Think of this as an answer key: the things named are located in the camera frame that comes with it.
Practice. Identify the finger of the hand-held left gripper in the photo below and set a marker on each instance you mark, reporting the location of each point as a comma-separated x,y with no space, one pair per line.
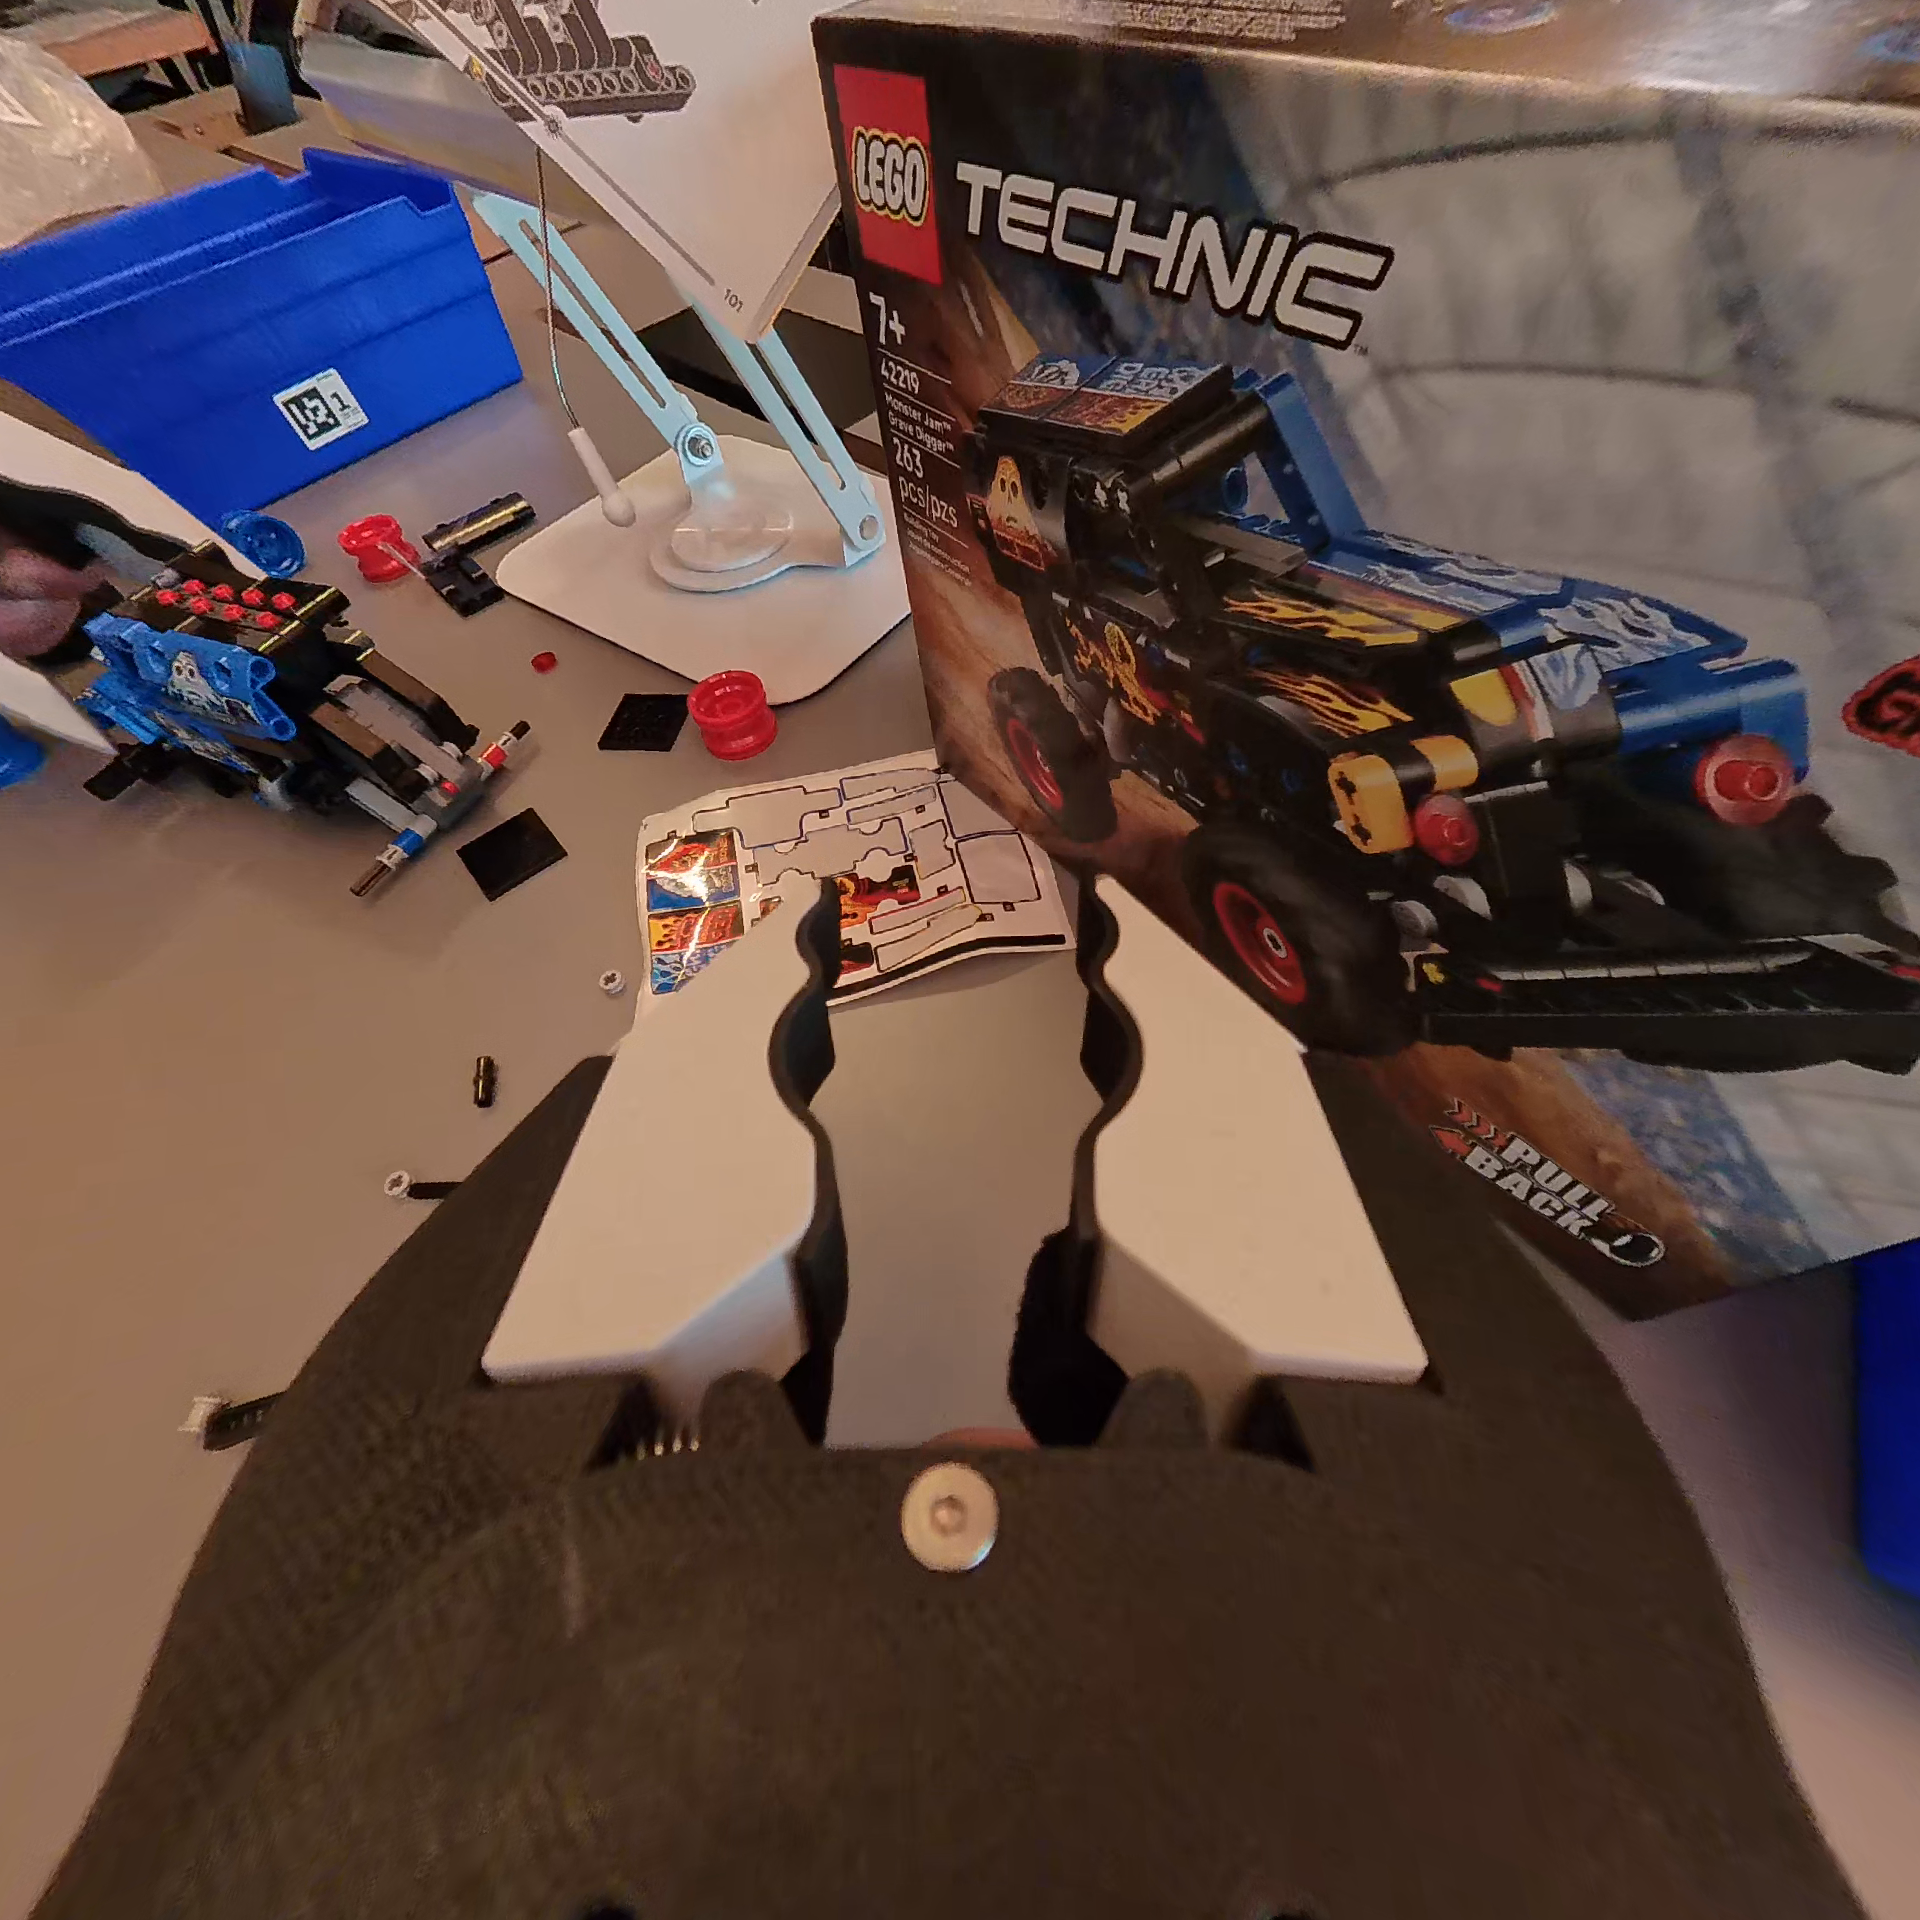
38,703
91,473

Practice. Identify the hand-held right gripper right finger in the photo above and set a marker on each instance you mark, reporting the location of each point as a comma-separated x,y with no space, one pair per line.
1260,1201

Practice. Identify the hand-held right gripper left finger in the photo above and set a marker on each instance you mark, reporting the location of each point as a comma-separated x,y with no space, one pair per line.
675,1201

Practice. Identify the black and blue brick truck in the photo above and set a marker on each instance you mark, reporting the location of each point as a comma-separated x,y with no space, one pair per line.
255,675

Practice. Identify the sticker sheet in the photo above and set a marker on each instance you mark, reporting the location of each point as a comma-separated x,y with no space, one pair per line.
901,827

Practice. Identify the grey desk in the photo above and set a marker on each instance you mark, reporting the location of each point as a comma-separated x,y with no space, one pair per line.
301,1020

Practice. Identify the person's left hand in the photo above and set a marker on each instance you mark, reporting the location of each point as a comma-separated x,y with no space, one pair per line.
30,600

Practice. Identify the blue plastic bin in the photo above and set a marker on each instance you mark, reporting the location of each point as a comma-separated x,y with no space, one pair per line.
1891,1424
226,316

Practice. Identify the black axle with white bush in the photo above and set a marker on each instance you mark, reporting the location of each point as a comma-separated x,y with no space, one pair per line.
242,1419
428,1188

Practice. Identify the red wheel rim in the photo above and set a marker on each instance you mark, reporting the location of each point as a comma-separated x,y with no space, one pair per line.
377,547
732,715

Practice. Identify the clear plastic bag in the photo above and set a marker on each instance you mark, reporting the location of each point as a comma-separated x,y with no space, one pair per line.
60,150

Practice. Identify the black square tile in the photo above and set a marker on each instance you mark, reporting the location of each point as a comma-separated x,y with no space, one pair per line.
514,856
645,720

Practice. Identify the black studded brick piece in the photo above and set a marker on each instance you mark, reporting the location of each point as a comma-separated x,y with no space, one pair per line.
465,582

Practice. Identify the black Lego beam piece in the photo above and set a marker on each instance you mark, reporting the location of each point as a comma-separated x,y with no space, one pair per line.
481,523

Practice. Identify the white book stand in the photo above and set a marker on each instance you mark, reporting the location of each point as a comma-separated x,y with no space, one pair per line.
780,629

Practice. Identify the white instruction booklet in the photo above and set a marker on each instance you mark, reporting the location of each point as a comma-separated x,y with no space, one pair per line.
629,135

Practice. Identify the printed toy set box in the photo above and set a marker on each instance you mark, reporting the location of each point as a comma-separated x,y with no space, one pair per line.
1501,451

